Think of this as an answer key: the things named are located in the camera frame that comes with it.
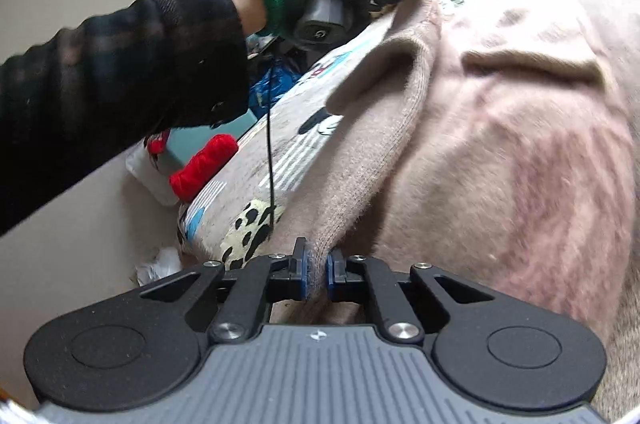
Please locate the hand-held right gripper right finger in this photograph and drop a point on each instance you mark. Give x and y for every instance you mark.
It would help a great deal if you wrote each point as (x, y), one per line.
(330, 276)

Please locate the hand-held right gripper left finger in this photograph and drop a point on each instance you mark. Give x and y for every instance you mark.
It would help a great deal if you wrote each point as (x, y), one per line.
(300, 274)

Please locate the beige knit sweater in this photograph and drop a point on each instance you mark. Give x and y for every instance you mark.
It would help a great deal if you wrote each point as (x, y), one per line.
(500, 153)

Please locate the person's left forearm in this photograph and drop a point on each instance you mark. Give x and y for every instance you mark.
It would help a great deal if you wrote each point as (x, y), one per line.
(115, 88)

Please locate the blue plastic bag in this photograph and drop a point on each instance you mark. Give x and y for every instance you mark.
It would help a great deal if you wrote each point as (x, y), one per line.
(272, 88)

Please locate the cartoon printed blanket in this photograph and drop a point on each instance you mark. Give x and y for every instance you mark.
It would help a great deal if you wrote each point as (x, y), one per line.
(300, 138)

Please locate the crumpled white paper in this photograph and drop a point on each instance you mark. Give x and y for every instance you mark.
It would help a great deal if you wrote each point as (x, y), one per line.
(159, 265)

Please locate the red knitted cloth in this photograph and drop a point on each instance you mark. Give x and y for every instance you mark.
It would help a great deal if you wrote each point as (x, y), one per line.
(202, 166)

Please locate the teal box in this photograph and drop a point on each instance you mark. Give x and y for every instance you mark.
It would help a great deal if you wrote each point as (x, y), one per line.
(200, 138)

